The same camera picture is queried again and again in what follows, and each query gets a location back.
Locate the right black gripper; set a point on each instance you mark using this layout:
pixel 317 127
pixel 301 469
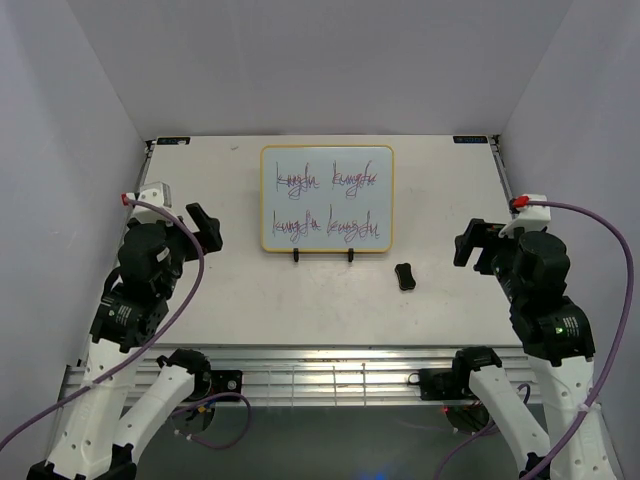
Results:
pixel 480 233

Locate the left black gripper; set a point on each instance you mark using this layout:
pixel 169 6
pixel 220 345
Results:
pixel 209 227

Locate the black whiteboard eraser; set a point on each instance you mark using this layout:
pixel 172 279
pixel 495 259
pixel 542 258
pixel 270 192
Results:
pixel 405 278

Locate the yellow framed whiteboard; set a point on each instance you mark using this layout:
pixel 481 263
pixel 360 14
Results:
pixel 327 198

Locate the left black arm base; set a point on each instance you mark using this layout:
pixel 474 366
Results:
pixel 227 382

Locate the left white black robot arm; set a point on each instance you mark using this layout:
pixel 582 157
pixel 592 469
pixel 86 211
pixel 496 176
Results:
pixel 101 439

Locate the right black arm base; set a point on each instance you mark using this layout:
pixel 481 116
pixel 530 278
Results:
pixel 436 384

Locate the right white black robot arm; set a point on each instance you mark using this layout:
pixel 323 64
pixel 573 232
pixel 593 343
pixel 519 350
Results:
pixel 560 349

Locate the right blue corner label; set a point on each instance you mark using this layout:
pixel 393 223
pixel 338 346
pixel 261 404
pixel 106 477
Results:
pixel 470 139

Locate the blue corner label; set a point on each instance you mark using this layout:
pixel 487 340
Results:
pixel 173 141
pixel 470 139

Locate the left blue corner label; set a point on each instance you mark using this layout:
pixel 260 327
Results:
pixel 173 141

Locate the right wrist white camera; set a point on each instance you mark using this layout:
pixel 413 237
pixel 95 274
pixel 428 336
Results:
pixel 529 213

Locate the wrist white camera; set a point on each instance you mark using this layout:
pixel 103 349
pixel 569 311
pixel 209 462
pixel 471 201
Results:
pixel 529 213
pixel 157 194

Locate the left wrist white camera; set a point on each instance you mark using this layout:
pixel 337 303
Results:
pixel 157 194

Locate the aluminium rail frame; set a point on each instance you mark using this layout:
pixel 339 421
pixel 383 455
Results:
pixel 323 376

